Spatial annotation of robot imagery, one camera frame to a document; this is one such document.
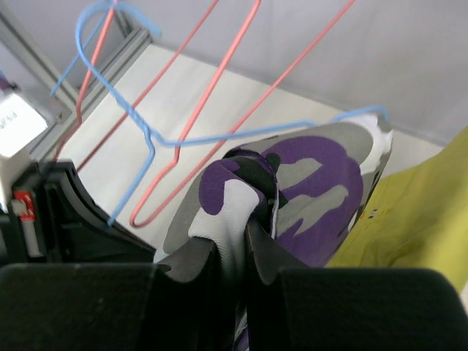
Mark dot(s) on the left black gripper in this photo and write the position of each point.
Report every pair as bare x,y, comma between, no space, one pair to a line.
51,218

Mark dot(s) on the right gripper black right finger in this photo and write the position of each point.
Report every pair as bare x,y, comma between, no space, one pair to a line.
351,307

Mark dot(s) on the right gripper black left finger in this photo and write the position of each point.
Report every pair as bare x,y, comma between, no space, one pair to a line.
111,306

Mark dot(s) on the pink wire hanger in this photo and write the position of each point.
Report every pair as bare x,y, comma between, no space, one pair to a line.
108,9

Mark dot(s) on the purple grey camouflage trousers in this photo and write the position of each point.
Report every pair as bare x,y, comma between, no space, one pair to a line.
306,190

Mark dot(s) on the blue hanger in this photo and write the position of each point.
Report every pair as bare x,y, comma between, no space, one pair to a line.
234,134

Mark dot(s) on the olive yellow trousers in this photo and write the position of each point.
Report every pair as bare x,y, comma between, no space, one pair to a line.
416,218

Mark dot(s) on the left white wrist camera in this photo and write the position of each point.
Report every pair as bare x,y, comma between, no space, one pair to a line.
21,123

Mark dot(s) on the left aluminium frame posts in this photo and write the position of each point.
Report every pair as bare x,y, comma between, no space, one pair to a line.
38,54

